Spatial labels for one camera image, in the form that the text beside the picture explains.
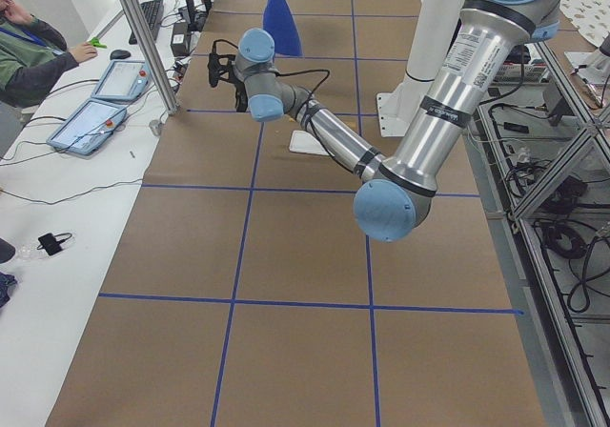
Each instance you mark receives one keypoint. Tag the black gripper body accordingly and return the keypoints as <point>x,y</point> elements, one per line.
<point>240,97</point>

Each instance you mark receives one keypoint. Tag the blue grey microfibre towel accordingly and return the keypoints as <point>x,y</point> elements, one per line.
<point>279,22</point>

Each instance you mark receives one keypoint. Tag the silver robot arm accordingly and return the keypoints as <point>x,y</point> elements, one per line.
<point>397,190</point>

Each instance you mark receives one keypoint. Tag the white wooden towel rack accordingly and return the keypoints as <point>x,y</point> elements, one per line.
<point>310,142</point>

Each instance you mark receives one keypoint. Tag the black power adapter box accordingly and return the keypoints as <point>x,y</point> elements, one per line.
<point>181,39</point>

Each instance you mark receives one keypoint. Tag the far blue teach pendant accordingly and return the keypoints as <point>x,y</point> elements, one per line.
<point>122,81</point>

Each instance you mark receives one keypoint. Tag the blue teach pendant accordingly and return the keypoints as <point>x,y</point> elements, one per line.
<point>122,81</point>
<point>88,127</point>

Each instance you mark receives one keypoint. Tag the black keyboard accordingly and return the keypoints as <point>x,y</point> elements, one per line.
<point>153,11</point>

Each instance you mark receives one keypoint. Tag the black computer mouse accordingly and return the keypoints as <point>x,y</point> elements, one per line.
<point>120,55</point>

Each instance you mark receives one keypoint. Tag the green object on desk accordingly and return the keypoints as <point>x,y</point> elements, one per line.
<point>97,43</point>

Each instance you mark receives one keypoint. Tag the near blue teach pendant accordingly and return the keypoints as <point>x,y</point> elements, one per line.
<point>88,127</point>

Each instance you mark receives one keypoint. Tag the person in green shirt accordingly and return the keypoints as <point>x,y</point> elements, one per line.
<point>34,56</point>

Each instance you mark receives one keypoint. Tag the small black device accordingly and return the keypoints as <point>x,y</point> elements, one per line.
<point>49,244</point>

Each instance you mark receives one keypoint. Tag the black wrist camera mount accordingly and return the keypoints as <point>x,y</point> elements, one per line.
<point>221,66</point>

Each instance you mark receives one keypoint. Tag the white pedestal column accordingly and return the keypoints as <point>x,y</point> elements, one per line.
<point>436,25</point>

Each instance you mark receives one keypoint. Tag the aluminium frame post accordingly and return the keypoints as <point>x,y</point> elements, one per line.
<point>146,44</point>

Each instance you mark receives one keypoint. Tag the white wire basket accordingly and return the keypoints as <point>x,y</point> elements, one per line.
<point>510,73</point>

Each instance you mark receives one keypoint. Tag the aluminium frame table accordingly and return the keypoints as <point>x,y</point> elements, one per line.
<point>541,154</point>

